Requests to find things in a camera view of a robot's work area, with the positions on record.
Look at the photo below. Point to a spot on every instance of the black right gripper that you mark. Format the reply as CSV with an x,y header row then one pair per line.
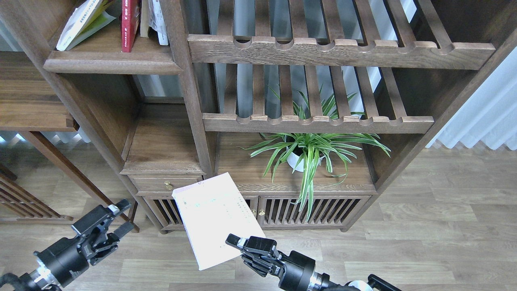
x,y
296,271

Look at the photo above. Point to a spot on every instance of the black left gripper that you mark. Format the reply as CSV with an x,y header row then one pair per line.
x,y
67,259

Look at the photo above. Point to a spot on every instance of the pale purple white book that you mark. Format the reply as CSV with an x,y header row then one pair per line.
x,y
211,210

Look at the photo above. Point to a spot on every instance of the yellow cover book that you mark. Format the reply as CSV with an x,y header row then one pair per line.
x,y
86,20

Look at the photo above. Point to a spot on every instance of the red cover book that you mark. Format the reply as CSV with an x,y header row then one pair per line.
x,y
129,21

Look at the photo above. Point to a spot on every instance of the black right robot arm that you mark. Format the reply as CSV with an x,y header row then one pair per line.
x,y
323,283

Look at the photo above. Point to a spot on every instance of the wooden side shelf unit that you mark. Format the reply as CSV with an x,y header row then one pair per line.
x,y
30,107

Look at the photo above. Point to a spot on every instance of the small wooden drawer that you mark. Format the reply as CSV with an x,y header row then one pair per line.
x,y
163,183

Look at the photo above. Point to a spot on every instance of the left slatted cabinet door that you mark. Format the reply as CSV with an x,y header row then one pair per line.
x,y
166,211

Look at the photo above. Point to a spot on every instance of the slatted cabinet door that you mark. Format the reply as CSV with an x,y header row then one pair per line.
x,y
328,211
166,211

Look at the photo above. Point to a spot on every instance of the right slatted cabinet door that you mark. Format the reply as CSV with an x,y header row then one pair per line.
x,y
328,211

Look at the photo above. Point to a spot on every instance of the white plant pot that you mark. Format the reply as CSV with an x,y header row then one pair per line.
x,y
303,158

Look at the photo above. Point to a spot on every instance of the green spider plant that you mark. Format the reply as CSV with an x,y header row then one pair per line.
x,y
339,144

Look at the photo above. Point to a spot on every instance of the dark wooden bookshelf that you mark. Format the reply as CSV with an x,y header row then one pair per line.
x,y
232,70

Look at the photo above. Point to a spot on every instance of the upright tan book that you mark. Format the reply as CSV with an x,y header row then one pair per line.
x,y
144,20

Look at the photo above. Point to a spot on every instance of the upright white book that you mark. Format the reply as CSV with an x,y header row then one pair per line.
x,y
157,22

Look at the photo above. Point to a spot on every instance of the white curtain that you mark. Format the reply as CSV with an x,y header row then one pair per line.
x,y
489,115

